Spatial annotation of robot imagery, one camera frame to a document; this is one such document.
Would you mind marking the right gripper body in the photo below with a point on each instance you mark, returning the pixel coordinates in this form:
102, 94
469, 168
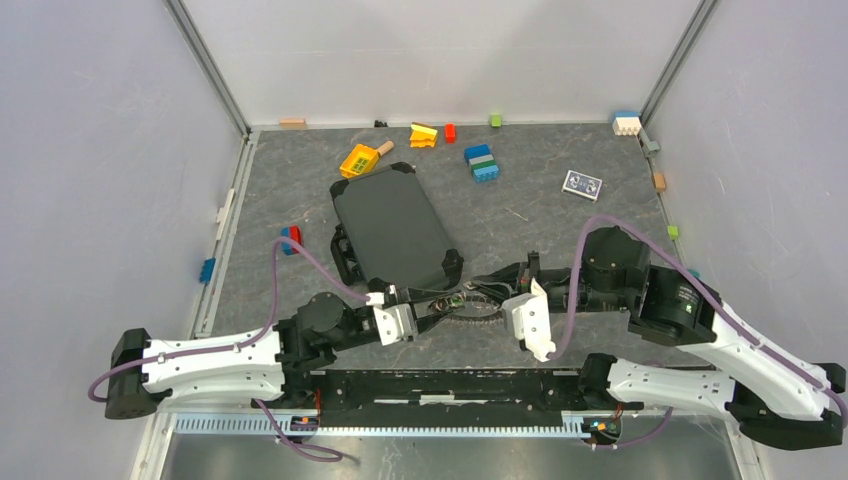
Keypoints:
532, 267

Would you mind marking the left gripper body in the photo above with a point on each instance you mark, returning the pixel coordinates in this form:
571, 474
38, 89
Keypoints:
397, 299

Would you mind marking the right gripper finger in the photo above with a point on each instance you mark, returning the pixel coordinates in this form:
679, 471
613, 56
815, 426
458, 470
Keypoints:
510, 275
497, 292

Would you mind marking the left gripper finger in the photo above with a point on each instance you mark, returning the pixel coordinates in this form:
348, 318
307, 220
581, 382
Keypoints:
428, 320
417, 295

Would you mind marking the metal disc keyring with rings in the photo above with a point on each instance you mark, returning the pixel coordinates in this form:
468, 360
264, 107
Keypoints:
477, 308

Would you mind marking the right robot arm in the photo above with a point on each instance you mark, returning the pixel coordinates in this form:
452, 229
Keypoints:
773, 397

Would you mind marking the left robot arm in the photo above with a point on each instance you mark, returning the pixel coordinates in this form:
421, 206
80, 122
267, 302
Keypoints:
270, 364

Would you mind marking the dark grey hard case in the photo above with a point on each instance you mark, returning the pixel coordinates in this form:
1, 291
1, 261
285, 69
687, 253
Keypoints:
389, 232

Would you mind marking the blue playing card box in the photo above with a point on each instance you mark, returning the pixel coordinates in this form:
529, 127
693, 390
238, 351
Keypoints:
582, 185

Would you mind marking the blue green stacked bricks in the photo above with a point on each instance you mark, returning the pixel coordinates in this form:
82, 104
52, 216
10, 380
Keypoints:
481, 163

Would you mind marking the red blue brick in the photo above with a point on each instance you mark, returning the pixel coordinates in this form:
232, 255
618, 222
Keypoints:
294, 234

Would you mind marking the yellow toy window block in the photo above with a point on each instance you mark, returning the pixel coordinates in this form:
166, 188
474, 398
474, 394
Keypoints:
361, 160

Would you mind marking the orange wooden block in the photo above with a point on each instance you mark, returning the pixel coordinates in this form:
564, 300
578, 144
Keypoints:
659, 182

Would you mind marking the wooden peg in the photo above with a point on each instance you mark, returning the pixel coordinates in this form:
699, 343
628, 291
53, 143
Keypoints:
385, 148

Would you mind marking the red small block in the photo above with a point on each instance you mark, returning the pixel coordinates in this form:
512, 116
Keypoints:
450, 134

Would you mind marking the yellow orange wedge blocks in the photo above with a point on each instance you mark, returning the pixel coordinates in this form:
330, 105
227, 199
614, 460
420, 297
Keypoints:
422, 135

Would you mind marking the white blue brick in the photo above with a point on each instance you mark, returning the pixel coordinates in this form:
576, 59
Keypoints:
626, 123

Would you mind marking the tan wooden block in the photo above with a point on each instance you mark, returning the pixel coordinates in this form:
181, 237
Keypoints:
292, 123

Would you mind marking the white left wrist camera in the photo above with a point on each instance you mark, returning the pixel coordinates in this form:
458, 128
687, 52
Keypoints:
385, 324

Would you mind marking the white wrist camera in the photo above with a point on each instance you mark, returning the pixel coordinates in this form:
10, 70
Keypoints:
527, 317
385, 324

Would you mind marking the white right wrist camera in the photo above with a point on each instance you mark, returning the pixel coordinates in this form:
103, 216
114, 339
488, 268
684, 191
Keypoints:
527, 317

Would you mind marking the blue block at left wall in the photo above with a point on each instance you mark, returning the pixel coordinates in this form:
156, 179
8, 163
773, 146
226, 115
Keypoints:
207, 270

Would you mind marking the white cable duct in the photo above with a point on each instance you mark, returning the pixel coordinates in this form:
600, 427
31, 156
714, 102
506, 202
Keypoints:
259, 424

